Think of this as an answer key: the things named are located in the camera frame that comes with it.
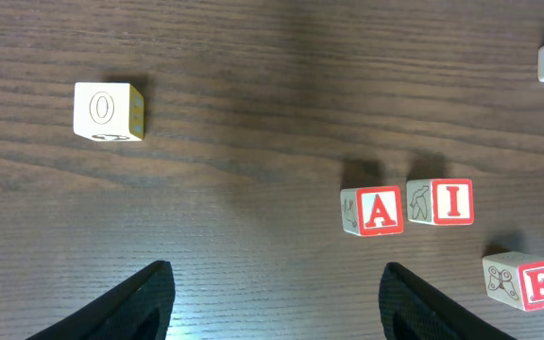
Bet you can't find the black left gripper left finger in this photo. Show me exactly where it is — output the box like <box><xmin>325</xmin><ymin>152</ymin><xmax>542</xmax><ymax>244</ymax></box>
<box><xmin>27</xmin><ymin>261</ymin><xmax>176</xmax><ymax>340</ymax></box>

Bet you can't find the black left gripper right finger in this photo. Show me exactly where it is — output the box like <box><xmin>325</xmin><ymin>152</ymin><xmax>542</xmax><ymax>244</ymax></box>
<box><xmin>379</xmin><ymin>262</ymin><xmax>515</xmax><ymax>340</ymax></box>

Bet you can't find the red letter A block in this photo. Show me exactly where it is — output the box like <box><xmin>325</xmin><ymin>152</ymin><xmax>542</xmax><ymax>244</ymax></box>
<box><xmin>340</xmin><ymin>186</ymin><xmax>404</xmax><ymax>237</ymax></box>

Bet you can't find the red letter I block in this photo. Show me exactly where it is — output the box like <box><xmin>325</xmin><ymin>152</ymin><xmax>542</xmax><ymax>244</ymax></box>
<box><xmin>406</xmin><ymin>178</ymin><xmax>475</xmax><ymax>226</ymax></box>

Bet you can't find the red letter E block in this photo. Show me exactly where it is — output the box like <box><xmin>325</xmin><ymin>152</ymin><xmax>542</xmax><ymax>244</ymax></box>
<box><xmin>482</xmin><ymin>251</ymin><xmax>544</xmax><ymax>312</ymax></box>

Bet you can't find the yellow wooden block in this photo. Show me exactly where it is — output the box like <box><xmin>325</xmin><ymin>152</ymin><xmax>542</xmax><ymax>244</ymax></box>
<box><xmin>73</xmin><ymin>82</ymin><xmax>145</xmax><ymax>142</ymax></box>

